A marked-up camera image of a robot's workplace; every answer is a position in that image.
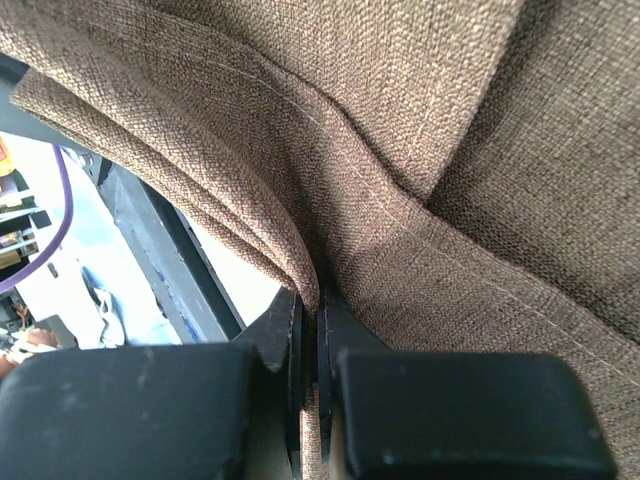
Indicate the brown cloth napkin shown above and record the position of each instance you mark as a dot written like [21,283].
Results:
[466,171]

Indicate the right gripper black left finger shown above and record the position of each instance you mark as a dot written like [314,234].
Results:
[201,411]

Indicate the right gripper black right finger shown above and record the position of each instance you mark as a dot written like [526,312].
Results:
[388,414]

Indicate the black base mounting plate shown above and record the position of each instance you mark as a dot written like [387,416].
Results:
[164,245]

